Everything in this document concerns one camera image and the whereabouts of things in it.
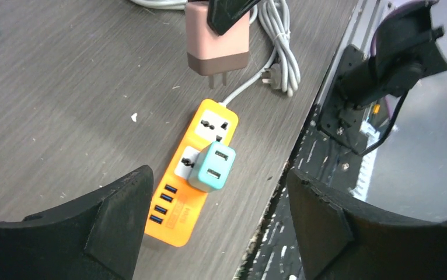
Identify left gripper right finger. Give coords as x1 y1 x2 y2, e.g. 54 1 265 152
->
301 178 447 279

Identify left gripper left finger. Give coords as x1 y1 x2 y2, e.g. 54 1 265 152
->
0 165 153 279

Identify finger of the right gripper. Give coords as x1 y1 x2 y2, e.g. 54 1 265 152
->
207 0 260 36

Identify pink plug adapter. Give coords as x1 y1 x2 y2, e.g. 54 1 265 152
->
185 1 250 89

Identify orange power strip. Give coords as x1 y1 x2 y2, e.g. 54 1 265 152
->
145 99 239 247

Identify teal plug adapter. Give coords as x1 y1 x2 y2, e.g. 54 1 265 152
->
187 141 236 193

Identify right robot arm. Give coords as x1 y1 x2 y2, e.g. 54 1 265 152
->
316 1 447 156

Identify orange strip grey cord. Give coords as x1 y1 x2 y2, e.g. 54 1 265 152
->
130 0 302 107

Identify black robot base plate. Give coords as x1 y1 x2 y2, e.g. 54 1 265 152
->
234 105 362 279

